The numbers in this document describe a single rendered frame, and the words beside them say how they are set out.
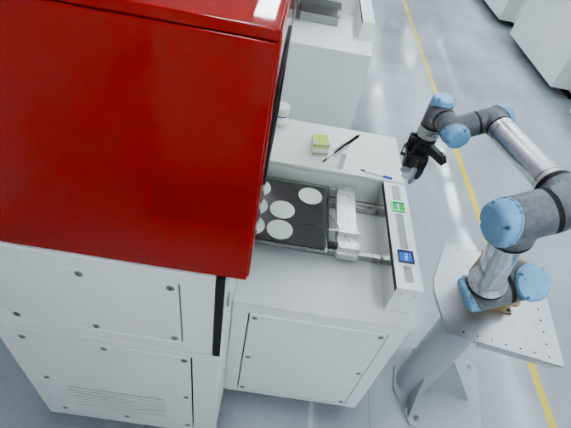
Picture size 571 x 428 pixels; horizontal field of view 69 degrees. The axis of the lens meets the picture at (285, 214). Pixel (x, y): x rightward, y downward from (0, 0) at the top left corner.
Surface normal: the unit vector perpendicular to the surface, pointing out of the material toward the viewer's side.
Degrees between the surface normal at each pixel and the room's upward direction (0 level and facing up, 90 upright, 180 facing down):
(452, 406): 0
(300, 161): 0
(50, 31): 90
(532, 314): 0
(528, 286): 41
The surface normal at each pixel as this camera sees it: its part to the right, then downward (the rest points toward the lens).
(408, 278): 0.15, -0.70
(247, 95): -0.08, 0.70
